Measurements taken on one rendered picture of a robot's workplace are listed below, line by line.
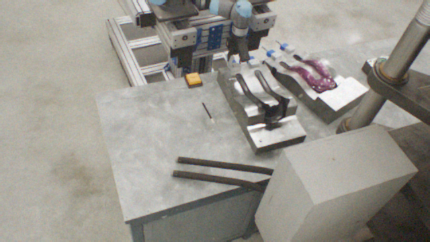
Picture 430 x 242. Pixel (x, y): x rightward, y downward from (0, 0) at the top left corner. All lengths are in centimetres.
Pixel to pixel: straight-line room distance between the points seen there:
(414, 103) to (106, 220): 187
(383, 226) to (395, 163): 47
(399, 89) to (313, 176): 36
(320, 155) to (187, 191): 78
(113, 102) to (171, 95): 28
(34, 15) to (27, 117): 121
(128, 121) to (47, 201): 97
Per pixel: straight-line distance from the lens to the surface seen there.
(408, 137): 137
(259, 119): 173
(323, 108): 192
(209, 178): 156
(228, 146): 173
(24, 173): 272
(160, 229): 180
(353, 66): 234
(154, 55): 301
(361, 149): 101
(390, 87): 110
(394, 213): 150
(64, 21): 377
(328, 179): 92
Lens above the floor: 220
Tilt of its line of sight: 50 degrees down
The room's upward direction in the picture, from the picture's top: 10 degrees clockwise
